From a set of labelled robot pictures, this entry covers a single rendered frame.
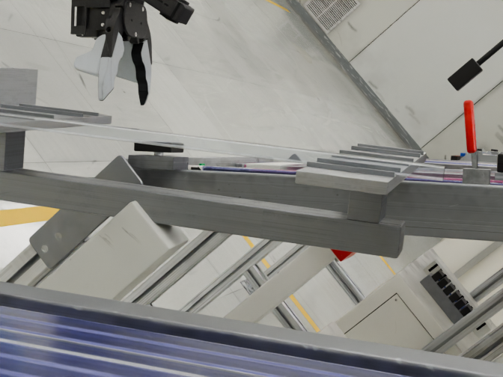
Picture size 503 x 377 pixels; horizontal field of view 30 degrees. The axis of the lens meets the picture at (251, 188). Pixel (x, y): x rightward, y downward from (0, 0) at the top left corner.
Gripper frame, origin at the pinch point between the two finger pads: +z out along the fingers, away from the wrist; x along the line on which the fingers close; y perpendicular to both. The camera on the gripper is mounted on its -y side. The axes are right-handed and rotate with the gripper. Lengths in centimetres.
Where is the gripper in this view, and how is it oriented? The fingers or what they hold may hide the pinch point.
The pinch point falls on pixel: (127, 100)
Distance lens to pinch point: 130.1
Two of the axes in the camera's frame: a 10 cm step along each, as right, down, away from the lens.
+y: -9.5, -0.5, 3.1
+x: -3.1, 0.4, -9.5
